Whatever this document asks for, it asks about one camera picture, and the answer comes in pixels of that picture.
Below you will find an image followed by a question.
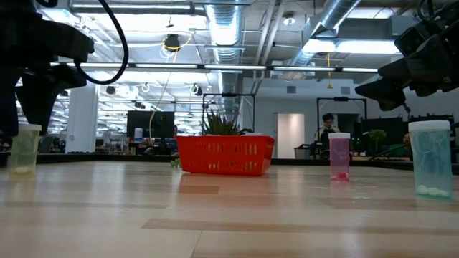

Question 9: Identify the silver ventilation duct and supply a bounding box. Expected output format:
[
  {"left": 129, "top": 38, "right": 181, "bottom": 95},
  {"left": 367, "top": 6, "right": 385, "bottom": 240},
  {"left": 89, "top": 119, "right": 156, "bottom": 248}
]
[
  {"left": 205, "top": 0, "right": 245, "bottom": 121},
  {"left": 286, "top": 0, "right": 361, "bottom": 70}
]

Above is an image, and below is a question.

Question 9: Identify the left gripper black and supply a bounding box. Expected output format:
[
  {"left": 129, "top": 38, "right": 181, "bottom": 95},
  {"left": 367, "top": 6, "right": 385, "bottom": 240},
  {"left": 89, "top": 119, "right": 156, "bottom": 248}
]
[{"left": 0, "top": 0, "right": 95, "bottom": 139}]

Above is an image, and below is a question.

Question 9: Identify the dark monitor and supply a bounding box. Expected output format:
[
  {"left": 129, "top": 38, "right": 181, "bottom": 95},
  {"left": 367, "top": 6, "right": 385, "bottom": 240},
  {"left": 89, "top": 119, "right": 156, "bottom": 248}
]
[{"left": 359, "top": 117, "right": 405, "bottom": 148}]

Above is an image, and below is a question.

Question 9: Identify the black ceiling cord reel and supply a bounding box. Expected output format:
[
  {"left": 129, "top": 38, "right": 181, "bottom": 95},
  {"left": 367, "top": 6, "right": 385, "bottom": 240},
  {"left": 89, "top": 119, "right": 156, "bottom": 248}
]
[{"left": 163, "top": 33, "right": 181, "bottom": 53}]

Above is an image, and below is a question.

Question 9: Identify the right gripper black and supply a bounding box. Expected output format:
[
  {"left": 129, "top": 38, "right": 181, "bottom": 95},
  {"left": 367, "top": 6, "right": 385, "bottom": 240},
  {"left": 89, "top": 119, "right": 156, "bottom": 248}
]
[{"left": 354, "top": 20, "right": 459, "bottom": 113}]

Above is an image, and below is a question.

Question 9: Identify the yellow hanging cord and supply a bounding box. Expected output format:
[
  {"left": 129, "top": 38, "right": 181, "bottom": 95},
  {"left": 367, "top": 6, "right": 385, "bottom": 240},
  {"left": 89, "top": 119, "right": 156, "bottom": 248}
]
[{"left": 326, "top": 52, "right": 333, "bottom": 90}]

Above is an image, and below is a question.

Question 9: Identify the grey bin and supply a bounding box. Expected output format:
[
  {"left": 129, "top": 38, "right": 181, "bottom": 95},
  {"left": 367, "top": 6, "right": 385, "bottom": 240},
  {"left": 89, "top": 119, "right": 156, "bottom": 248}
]
[{"left": 294, "top": 143, "right": 313, "bottom": 160}]

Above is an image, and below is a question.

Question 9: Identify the person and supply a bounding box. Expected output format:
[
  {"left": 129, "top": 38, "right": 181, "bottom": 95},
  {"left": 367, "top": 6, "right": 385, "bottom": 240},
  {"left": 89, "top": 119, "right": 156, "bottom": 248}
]
[
  {"left": 314, "top": 113, "right": 341, "bottom": 159},
  {"left": 388, "top": 133, "right": 413, "bottom": 158}
]

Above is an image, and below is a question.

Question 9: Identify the red plastic mesh basket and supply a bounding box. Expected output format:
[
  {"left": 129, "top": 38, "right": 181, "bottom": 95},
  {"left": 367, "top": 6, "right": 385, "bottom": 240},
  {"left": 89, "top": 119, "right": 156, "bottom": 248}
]
[{"left": 174, "top": 134, "right": 276, "bottom": 177}]

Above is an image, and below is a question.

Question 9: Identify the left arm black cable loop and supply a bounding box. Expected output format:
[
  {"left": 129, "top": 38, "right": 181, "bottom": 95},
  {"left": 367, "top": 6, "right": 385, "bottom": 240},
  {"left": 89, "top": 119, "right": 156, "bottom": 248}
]
[{"left": 72, "top": 0, "right": 130, "bottom": 86}]

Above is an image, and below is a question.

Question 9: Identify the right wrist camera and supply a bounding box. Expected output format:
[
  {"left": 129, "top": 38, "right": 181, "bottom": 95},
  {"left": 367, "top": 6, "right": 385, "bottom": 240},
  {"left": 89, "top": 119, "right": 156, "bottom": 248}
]
[{"left": 394, "top": 25, "right": 431, "bottom": 57}]

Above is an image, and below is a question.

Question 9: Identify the white door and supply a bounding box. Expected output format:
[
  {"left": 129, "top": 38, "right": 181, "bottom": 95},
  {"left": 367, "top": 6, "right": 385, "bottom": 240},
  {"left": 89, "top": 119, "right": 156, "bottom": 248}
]
[{"left": 276, "top": 113, "right": 306, "bottom": 160}]

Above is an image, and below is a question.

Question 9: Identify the black monitor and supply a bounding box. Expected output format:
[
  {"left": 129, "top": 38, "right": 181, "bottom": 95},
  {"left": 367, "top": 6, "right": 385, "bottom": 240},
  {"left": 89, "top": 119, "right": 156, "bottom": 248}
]
[{"left": 126, "top": 110, "right": 176, "bottom": 139}]

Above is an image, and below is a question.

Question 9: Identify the pink pill bottle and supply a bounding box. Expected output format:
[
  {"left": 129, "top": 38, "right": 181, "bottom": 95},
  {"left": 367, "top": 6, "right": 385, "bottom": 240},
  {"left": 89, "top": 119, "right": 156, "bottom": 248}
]
[{"left": 328, "top": 132, "right": 351, "bottom": 181}]

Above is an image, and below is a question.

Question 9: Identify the small leafy plant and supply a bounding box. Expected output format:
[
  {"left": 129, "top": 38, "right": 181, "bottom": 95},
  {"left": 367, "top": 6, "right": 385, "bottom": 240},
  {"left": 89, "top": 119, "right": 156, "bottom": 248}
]
[{"left": 366, "top": 128, "right": 388, "bottom": 154}]

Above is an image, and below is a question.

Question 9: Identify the white pillar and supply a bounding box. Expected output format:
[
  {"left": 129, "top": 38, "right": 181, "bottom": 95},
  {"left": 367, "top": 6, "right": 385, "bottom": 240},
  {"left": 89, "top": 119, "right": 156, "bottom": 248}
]
[{"left": 65, "top": 85, "right": 100, "bottom": 154}]

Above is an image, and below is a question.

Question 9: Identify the teal pill bottle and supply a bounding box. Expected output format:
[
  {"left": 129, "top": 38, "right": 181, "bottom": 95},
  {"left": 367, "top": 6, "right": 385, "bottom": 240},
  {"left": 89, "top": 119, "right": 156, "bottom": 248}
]
[{"left": 408, "top": 120, "right": 454, "bottom": 201}]

